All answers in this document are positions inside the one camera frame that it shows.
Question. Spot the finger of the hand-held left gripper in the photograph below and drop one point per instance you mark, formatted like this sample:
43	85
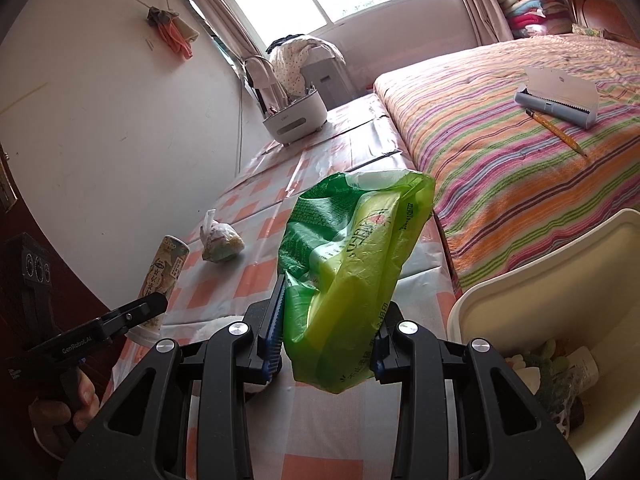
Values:
135	312

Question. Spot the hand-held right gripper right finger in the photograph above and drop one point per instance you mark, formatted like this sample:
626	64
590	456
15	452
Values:
395	355

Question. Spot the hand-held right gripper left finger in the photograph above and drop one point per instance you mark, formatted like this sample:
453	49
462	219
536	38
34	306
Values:
272	330

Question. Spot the patterned paper cup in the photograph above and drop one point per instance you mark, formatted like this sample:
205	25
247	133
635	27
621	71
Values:
167	270

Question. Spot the green plastic bag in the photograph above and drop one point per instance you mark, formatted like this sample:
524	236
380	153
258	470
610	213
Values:
340	270

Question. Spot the cream plastic bin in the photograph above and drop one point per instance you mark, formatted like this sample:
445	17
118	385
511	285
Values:
525	280

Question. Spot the green broccoli plush toy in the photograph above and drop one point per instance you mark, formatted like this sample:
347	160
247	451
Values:
552	365

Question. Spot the white and blue carton box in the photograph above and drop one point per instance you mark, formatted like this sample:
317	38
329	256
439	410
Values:
585	365

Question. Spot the person's left hand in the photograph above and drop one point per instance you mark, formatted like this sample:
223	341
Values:
55	420

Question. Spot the knotted clear plastic bag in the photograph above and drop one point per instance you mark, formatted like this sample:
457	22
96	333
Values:
222	242

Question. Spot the orange checkered tablecloth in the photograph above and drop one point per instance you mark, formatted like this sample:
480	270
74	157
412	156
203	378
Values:
260	200

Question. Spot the striped bed blanket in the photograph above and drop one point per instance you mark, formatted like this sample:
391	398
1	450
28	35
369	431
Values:
500	170

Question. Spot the white utensil holder box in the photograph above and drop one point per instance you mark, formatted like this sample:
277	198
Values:
295	117

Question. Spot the garment on hanger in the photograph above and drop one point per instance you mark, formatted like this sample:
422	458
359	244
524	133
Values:
262	80

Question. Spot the grey standing appliance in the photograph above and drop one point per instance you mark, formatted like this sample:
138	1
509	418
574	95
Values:
330	85

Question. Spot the polka-dot cloth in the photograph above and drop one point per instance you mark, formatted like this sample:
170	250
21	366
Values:
295	57

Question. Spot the yellow pencil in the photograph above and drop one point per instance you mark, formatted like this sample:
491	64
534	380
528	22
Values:
555	132

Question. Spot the pale blue pencil case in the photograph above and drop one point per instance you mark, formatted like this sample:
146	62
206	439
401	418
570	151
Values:
555	95

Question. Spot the beige curtain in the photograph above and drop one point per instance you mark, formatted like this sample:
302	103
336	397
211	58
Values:
480	0
220	5

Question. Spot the floral patterned cloth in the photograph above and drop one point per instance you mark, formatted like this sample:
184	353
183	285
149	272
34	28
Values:
590	30

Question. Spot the wooden bed headboard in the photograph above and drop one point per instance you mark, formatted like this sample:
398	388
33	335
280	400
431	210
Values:
605	5

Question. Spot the orange cloth on wall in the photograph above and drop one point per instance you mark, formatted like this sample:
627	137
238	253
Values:
172	32

